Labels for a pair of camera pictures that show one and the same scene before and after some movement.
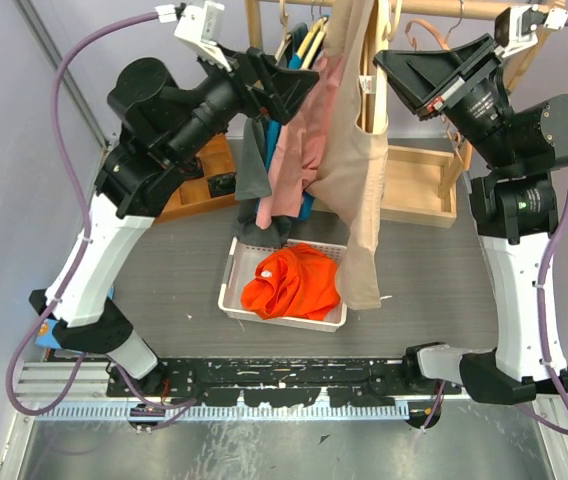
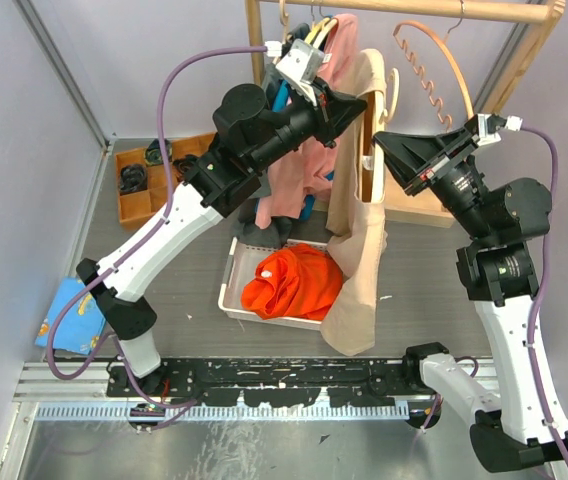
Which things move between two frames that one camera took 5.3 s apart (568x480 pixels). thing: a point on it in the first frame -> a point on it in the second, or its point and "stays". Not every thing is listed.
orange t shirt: x=296 y=281 stays
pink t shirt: x=297 y=154 stays
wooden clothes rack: x=418 y=186 stays
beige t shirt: x=350 y=174 -> x=376 y=218
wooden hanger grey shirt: x=287 y=35 stays
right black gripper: x=417 y=76 -> x=410 y=156
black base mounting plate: x=277 y=382 stays
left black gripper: x=284 y=88 -> x=334 y=112
